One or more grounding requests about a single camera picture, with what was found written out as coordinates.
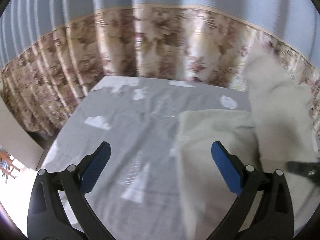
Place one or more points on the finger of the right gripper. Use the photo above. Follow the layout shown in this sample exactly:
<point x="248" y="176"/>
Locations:
<point x="307" y="170"/>

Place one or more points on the blue floral curtain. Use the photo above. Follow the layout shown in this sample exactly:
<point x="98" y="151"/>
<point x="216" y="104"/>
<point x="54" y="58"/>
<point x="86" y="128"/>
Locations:
<point x="54" y="51"/>

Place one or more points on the grey patterned bed sheet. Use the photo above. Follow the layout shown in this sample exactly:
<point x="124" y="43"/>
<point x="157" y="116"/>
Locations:
<point x="136" y="196"/>

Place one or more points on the beige hooded jacket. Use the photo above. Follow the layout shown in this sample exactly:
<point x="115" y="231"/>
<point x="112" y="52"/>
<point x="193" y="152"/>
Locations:
<point x="277" y="129"/>

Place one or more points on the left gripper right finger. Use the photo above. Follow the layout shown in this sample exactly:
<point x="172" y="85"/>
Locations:
<point x="274" y="218"/>

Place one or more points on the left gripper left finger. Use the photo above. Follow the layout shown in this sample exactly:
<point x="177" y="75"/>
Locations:
<point x="47" y="218"/>

